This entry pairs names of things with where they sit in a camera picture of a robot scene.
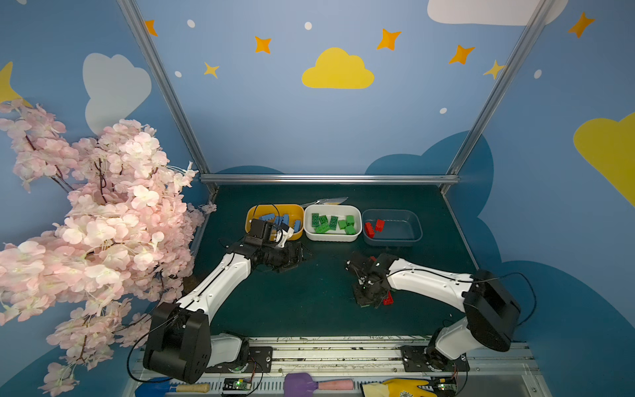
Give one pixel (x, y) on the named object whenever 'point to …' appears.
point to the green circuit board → (236, 384)
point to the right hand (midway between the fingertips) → (363, 298)
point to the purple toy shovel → (301, 385)
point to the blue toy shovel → (159, 389)
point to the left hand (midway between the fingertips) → (305, 258)
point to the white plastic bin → (339, 211)
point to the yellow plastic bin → (294, 212)
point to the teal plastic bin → (402, 227)
